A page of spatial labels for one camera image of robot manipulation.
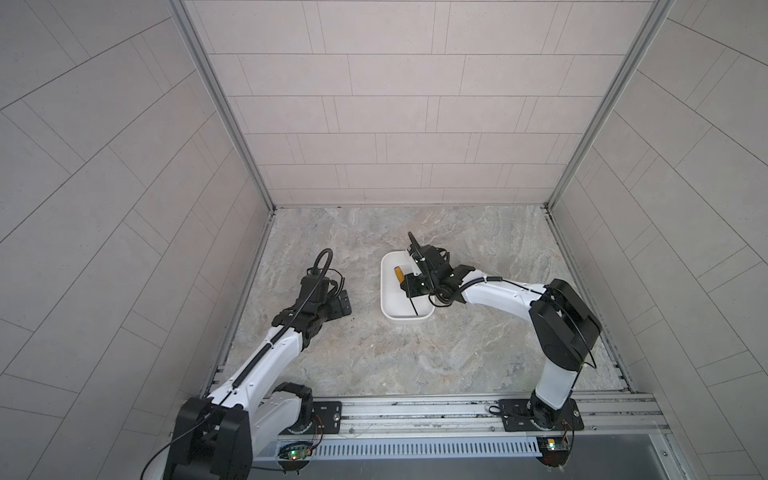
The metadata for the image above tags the left green circuit board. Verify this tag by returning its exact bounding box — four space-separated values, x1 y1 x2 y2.
278 441 314 462

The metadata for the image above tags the right circuit board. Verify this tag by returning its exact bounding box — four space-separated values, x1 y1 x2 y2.
536 436 571 468

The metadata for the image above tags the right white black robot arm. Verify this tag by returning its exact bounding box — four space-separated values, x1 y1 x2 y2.
398 233 602 430

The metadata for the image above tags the yellow handled screwdriver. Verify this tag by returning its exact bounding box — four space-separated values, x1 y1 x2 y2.
394 266 419 316

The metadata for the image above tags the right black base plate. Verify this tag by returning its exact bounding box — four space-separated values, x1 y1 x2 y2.
489 396 584 432

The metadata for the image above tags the white rectangular plastic bin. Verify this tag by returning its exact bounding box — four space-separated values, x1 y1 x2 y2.
380 250 436 324

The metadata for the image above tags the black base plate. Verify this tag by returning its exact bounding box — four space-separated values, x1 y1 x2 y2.
489 396 584 432
281 401 342 435

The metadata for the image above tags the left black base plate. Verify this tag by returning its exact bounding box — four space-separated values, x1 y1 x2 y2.
281 401 342 435

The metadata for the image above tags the aluminium mounting rail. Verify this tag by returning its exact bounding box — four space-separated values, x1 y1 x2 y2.
313 392 670 439

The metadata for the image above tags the white slotted cable duct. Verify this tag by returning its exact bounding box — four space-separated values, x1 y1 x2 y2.
251 437 543 462

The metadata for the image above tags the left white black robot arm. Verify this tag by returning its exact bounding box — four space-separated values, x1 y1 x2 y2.
156 268 352 479

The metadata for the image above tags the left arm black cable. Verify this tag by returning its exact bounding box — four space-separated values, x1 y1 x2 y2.
139 248 335 480

